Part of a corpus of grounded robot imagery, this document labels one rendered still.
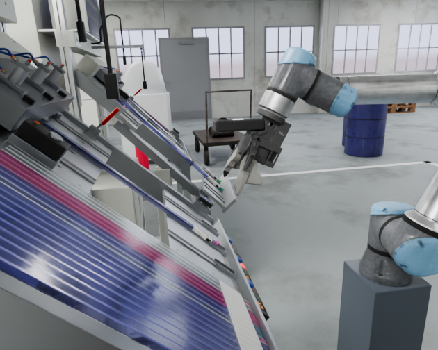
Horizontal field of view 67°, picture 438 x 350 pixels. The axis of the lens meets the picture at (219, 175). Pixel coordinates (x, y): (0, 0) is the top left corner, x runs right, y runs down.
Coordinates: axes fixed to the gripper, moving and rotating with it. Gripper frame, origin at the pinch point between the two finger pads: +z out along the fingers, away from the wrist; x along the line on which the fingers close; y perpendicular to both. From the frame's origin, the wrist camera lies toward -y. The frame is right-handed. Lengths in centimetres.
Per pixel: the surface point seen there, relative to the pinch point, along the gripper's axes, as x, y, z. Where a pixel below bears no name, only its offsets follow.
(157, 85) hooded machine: 389, -19, -9
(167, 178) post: 46.6, -7.0, 16.3
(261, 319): -27.3, 8.1, 15.1
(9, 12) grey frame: 20, -63, -14
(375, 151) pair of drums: 327, 280, -57
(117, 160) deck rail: 18.9, -26.2, 9.5
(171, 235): -12.2, -10.1, 12.1
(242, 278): -13.9, 8.1, 15.2
